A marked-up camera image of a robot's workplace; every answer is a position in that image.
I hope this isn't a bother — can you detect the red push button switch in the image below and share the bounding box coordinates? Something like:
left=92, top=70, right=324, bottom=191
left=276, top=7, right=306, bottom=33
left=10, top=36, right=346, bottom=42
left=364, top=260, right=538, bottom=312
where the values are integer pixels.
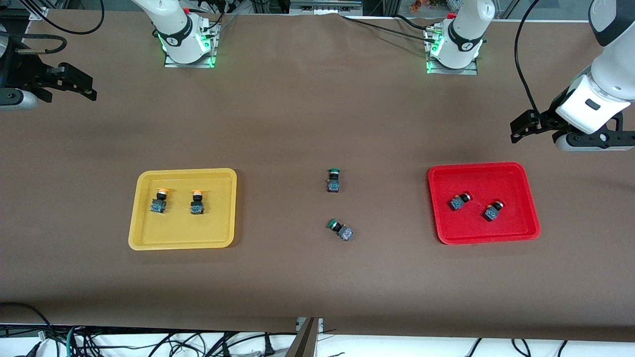
left=483, top=199, right=506, bottom=222
left=448, top=191, right=473, bottom=212

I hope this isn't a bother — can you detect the red plastic tray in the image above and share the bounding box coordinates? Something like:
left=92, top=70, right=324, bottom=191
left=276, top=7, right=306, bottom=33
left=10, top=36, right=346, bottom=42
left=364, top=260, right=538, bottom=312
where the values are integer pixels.
left=428, top=162, right=541, bottom=245

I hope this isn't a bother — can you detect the yellow plastic tray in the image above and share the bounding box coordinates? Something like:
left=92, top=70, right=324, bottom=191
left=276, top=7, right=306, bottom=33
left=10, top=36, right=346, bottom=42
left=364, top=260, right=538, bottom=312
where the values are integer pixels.
left=128, top=168, right=238, bottom=251

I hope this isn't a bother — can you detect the grey device box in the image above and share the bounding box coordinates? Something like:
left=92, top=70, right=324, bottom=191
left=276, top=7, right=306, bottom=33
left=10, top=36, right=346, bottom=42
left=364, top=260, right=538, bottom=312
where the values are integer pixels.
left=290, top=0, right=363, bottom=15

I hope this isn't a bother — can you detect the brown table cover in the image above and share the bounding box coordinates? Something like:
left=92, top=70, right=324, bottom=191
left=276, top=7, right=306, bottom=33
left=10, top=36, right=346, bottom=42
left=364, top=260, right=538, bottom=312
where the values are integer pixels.
left=0, top=10, right=635, bottom=343

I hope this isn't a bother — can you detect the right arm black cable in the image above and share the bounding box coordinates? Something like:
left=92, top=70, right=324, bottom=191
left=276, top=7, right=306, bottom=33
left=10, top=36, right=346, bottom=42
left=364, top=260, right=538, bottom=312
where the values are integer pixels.
left=15, top=0, right=106, bottom=54

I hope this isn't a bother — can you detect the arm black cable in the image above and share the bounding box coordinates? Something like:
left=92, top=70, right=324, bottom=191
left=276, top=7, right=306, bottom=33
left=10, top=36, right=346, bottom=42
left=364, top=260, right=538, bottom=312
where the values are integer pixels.
left=515, top=0, right=542, bottom=114
left=15, top=0, right=106, bottom=54

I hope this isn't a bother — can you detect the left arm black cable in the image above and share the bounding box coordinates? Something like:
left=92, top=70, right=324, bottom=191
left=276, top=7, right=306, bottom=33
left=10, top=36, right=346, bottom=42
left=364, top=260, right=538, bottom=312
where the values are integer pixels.
left=515, top=0, right=542, bottom=114

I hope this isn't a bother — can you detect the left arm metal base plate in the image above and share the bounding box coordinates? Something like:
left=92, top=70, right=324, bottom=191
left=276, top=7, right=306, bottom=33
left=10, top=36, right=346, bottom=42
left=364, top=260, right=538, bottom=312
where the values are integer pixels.
left=426, top=25, right=479, bottom=76

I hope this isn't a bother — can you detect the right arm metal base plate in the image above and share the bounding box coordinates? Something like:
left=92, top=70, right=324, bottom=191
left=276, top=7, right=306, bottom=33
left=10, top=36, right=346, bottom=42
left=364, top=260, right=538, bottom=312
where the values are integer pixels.
left=164, top=22, right=219, bottom=68

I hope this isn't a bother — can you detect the short black base cable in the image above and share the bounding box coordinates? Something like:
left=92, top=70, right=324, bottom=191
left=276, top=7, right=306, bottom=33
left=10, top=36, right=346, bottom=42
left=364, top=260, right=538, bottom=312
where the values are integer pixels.
left=394, top=14, right=442, bottom=29

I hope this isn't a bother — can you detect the long black base cable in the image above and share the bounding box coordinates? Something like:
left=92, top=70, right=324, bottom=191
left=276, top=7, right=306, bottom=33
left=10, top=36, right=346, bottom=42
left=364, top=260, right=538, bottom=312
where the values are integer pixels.
left=340, top=15, right=437, bottom=40

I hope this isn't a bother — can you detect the black floor cable loop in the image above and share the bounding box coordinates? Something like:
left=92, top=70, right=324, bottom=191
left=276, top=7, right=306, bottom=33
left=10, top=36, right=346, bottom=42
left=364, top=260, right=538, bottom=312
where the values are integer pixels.
left=0, top=301, right=55, bottom=348

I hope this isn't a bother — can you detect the teal floor cable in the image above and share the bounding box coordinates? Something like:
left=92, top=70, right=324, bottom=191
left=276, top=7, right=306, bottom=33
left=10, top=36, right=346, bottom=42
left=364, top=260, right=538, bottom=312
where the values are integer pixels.
left=66, top=325, right=82, bottom=357

